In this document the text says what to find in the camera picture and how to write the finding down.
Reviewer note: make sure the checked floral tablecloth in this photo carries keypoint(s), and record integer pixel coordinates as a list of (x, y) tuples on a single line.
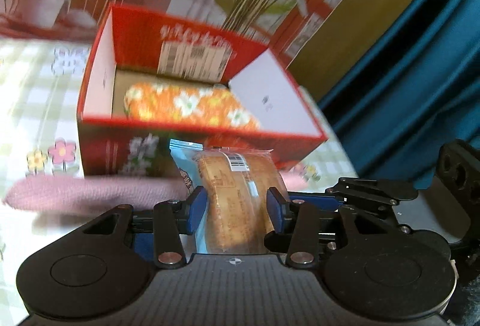
[(37, 104)]

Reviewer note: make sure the pink knitted cloth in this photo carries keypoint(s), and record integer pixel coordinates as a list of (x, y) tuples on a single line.
[(93, 194)]

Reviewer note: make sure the bread packet with blue edges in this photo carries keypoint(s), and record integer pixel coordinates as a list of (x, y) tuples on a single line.
[(232, 198)]

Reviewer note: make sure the red strawberry print cardboard box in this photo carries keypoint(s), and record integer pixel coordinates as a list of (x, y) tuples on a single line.
[(135, 33)]

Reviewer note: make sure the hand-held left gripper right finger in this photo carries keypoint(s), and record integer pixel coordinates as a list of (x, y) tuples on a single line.
[(275, 213)]

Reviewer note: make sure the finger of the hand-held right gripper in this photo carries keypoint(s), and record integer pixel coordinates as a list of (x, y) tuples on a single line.
[(375, 190)]

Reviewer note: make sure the orange floral soft pouch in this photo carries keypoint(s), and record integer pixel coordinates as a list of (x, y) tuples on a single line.
[(180, 104)]

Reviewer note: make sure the teal curtain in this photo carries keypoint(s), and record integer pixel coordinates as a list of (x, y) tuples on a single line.
[(412, 85)]

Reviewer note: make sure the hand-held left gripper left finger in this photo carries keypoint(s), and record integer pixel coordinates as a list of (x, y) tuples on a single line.
[(197, 211)]

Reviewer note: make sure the brown cardboard board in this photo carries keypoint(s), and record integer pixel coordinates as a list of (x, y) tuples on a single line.
[(356, 29)]

